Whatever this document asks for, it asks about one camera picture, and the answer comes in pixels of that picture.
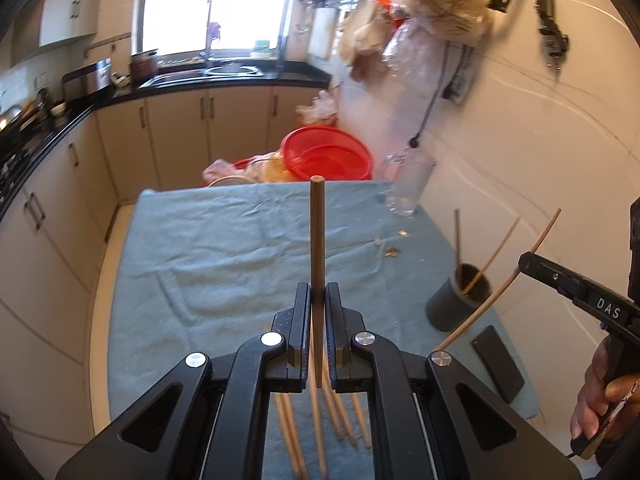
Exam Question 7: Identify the beige upper cabinets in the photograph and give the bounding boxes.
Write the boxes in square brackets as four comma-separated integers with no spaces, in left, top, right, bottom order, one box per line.
[9,0,117,63]

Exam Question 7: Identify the black power cord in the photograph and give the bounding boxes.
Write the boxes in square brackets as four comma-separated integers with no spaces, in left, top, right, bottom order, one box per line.
[407,42,477,151]

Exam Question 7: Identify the sink faucet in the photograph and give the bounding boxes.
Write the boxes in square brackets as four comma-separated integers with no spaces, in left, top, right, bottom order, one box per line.
[201,22,222,61]

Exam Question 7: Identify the black kitchen countertop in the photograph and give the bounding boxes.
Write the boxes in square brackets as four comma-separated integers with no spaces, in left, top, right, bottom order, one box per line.
[0,60,333,223]

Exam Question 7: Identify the person's right hand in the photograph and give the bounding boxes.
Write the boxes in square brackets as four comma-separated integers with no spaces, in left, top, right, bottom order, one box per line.
[570,337,640,442]

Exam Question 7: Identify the clear glass mug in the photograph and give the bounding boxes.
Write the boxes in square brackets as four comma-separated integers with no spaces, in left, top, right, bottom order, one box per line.
[384,151,437,217]

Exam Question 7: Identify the black phone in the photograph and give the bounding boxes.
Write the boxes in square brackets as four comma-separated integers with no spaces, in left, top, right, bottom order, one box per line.
[471,325,526,404]

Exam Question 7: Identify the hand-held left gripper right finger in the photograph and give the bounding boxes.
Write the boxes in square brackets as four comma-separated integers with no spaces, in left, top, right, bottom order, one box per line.
[327,284,581,480]

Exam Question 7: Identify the white paper towel roll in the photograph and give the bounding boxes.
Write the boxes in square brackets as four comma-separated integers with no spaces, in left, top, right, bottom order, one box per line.
[307,5,336,61]

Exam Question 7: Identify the wooden chopstick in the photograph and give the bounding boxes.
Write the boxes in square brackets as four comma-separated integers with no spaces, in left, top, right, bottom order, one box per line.
[310,175,326,390]
[452,208,464,267]
[436,207,562,352]
[464,217,522,294]

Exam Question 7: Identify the pink plastic bag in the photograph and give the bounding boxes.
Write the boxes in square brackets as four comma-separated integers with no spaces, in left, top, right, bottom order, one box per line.
[202,152,291,187]

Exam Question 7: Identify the hanging white plastic bag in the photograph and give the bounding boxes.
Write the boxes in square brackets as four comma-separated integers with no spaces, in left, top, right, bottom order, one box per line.
[340,2,451,101]

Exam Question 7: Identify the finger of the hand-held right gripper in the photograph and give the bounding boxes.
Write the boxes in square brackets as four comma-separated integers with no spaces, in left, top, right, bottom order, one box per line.
[517,252,590,297]

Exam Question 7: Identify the gas stove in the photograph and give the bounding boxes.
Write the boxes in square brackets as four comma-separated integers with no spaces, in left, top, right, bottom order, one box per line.
[0,127,33,203]

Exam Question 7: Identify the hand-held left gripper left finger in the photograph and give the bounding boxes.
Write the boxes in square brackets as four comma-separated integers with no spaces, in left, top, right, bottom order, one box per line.
[56,283,311,480]

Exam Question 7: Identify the beige base cabinets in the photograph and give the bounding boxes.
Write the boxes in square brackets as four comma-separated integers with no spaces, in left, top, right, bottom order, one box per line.
[0,82,343,461]

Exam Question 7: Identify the clear plastic bag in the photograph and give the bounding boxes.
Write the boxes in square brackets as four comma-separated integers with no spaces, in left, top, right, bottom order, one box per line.
[295,87,342,128]

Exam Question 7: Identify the steel kitchen sink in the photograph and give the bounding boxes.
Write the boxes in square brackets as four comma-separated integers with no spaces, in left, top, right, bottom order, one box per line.
[140,62,266,87]

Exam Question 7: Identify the brown cooking pot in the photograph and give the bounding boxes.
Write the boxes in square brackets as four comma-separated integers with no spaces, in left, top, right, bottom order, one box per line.
[130,49,161,79]

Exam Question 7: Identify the kitchen window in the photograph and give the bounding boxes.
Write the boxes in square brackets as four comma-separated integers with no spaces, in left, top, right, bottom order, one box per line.
[137,0,301,58]

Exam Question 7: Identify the blue towel table cover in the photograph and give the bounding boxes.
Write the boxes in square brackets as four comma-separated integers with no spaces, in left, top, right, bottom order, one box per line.
[107,180,541,480]

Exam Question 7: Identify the wok with utensils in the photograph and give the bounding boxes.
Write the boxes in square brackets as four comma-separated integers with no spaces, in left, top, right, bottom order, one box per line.
[0,87,67,136]

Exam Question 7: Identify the red plastic basin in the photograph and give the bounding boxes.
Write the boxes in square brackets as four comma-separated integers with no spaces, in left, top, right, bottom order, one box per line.
[280,126,375,182]

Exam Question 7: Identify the black chopstick cup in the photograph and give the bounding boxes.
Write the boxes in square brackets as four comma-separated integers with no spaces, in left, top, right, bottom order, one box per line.
[425,262,493,332]

